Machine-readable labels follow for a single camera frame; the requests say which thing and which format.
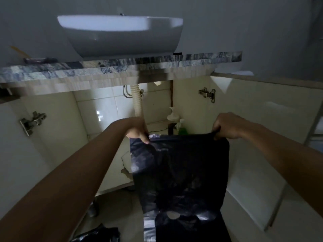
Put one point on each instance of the metal cabinet hinge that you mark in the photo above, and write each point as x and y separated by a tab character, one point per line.
208	93
31	122

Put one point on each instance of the white ceramic basin sink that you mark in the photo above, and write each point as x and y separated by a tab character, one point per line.
121	35

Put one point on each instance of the white corrugated drain pipe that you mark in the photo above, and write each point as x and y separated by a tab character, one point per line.
137	100

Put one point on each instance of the person's right forearm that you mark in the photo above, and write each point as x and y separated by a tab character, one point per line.
285	158

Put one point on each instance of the person's right hand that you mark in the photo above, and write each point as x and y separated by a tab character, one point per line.
228	125

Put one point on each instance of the crumpled black plastic bag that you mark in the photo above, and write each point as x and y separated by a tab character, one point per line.
97	234

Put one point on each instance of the person's left thumb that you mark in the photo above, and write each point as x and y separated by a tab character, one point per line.
143	137

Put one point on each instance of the white cabinet door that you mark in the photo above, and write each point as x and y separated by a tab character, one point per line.
32	153
257	138

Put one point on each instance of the person's left hand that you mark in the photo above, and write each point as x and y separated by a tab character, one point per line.
135	128

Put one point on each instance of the black plastic garbage bag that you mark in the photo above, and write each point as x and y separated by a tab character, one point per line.
180	183

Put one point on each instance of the marble countertop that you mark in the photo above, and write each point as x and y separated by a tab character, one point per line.
113	66

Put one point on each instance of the white pump dispenser bottle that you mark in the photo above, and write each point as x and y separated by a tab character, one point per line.
173	115

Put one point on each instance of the green spray bottle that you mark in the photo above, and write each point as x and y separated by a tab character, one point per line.
182	127

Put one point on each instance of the person's left forearm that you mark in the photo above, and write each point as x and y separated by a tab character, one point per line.
65	183

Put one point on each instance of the person's right fingers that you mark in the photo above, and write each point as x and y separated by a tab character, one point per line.
217	132

